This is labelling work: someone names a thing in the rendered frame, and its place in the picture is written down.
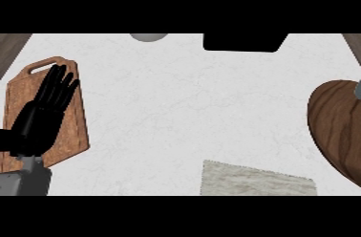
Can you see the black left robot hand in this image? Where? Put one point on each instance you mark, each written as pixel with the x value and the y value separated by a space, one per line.
pixel 40 119

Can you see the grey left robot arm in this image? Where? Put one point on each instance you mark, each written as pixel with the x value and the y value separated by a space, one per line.
pixel 29 180

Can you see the beige woven placemat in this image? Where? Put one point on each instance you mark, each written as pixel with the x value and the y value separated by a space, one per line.
pixel 254 183

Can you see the dark brown wooden bowl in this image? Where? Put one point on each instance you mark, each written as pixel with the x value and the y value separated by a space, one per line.
pixel 337 126

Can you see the brown wooden cutting board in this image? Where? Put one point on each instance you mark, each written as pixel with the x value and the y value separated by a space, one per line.
pixel 71 132

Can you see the grey round object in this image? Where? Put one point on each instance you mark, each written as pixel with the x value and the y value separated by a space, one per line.
pixel 148 37

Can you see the black appliance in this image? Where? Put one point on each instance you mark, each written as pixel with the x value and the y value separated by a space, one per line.
pixel 245 41

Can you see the small grey-blue object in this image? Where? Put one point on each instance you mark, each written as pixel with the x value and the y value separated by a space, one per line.
pixel 359 93

